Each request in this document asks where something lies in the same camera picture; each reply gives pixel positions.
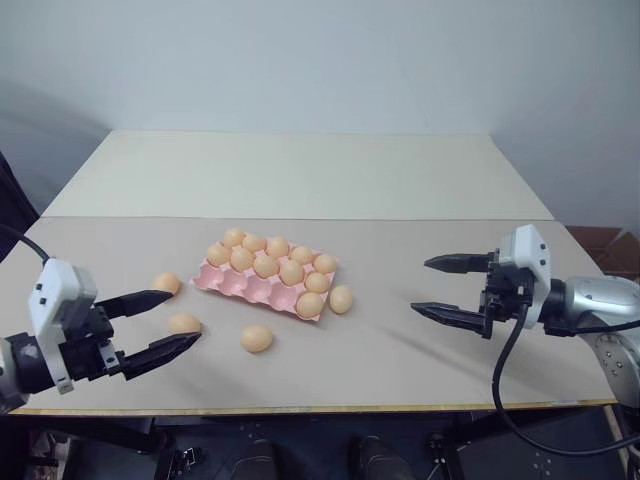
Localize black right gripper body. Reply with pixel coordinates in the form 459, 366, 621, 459
479, 248, 534, 342

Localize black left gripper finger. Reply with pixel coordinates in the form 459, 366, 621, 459
94, 288, 174, 322
120, 331, 203, 382

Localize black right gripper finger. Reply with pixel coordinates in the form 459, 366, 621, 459
423, 252, 497, 275
410, 300, 490, 339

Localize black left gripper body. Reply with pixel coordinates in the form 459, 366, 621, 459
63, 304, 127, 384

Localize pink egg tray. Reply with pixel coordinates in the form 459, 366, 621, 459
190, 238, 342, 327

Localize black object beside table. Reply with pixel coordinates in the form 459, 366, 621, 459
0, 149, 42, 261

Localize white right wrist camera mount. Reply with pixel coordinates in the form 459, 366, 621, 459
496, 223, 554, 324

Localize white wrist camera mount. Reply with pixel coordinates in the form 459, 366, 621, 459
27, 257, 99, 397
496, 223, 554, 324

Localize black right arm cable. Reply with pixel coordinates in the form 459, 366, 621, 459
491, 297, 640, 457

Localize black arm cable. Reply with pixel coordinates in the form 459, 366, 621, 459
491, 297, 640, 457
0, 223, 54, 267

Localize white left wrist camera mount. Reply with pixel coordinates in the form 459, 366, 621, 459
27, 257, 99, 397

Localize black table frame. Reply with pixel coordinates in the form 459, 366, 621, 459
29, 412, 174, 480

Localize black metal bracket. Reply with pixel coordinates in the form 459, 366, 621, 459
172, 446, 204, 474
425, 433, 454, 464

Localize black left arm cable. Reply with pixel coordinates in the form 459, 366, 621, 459
0, 223, 54, 267

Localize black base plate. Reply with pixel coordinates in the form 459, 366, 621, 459
447, 407, 634, 480

